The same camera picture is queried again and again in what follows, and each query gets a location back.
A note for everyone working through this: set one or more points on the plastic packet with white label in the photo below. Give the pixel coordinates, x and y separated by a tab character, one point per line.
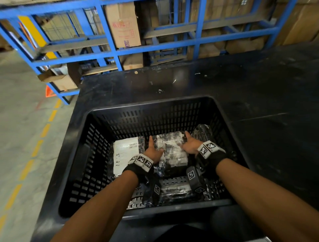
124	154

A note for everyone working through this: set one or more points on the person's left thumb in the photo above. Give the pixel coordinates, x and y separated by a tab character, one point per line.
151	142

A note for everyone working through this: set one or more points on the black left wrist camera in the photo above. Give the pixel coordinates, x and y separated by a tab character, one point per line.
154	190

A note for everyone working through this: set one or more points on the person's right thumb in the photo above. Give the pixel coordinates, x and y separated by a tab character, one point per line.
189	136

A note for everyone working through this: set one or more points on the yellow post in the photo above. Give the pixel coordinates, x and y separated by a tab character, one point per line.
35	35

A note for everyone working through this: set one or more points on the tall cardboard box red print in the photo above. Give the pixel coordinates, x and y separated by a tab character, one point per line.
123	25

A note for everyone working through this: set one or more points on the person's right forearm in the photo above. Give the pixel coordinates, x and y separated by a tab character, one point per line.
261	199

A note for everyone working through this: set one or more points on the small cardboard box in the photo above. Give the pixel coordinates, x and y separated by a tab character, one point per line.
133	62

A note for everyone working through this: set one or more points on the black left wristband with markers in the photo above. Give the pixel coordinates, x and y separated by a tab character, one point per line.
140	163

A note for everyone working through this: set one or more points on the clear plastic packet of parts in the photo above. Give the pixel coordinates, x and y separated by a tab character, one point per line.
173	149

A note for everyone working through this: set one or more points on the cardboard box behind rack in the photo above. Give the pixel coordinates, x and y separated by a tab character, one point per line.
239	44

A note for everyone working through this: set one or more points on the person's left hand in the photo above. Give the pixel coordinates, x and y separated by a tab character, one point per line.
152	154

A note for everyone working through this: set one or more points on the large cardboard boxes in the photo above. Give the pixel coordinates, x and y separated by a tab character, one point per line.
299	22

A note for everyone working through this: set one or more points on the open cardboard box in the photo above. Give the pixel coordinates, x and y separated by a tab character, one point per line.
64	79

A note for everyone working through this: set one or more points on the person's right hand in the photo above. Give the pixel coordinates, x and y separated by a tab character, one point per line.
192	147

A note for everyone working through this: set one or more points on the blue metal rack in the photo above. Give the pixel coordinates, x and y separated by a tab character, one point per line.
159	46

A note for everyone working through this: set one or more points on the person's left forearm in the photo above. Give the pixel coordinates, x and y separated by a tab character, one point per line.
104	207

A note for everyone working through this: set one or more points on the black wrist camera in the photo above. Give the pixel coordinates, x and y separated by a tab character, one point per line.
194	179
154	190

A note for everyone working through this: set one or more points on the black plastic slotted crate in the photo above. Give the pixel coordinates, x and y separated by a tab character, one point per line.
154	117

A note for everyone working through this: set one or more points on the black wristband with markers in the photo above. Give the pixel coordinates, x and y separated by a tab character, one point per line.
211	154
140	163

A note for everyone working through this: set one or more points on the orange traffic cone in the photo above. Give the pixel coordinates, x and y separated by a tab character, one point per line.
49	92

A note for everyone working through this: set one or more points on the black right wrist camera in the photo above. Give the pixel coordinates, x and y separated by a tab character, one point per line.
194	179

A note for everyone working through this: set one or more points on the black right wristband with markers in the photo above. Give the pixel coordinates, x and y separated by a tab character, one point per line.
211	154

